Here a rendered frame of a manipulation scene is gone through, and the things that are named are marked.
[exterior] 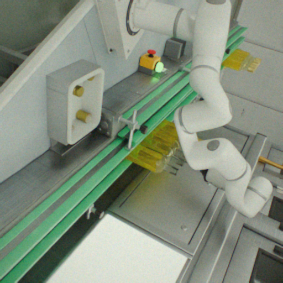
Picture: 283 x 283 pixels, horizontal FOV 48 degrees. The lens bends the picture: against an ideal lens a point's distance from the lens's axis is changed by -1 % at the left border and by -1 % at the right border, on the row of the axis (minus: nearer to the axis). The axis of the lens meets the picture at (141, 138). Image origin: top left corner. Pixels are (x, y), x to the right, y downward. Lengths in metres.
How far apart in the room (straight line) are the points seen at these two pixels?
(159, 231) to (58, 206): 0.37
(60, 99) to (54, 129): 0.12
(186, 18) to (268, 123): 6.66
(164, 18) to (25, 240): 0.77
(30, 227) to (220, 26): 0.74
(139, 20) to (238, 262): 0.89
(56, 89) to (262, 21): 6.26
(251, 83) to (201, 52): 6.42
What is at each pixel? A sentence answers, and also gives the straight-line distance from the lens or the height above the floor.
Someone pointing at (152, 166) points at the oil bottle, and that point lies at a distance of 1.19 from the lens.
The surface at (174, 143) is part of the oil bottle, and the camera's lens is 1.28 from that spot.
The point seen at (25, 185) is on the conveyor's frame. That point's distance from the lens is 1.00.
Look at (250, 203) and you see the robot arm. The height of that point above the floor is 1.41.
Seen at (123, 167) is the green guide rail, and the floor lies 0.96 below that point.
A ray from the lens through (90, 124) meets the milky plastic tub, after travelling 1.14.
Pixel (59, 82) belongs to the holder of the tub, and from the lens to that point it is 0.95.
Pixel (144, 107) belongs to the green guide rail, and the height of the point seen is 0.92.
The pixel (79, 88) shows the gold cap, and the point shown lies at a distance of 1.02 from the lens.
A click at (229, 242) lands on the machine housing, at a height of 1.41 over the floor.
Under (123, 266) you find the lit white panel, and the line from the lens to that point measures 1.05.
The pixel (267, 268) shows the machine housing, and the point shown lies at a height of 1.56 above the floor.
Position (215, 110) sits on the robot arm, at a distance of 0.87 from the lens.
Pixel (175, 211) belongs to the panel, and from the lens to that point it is 1.23.
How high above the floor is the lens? 1.35
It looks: 18 degrees down
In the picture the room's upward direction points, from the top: 114 degrees clockwise
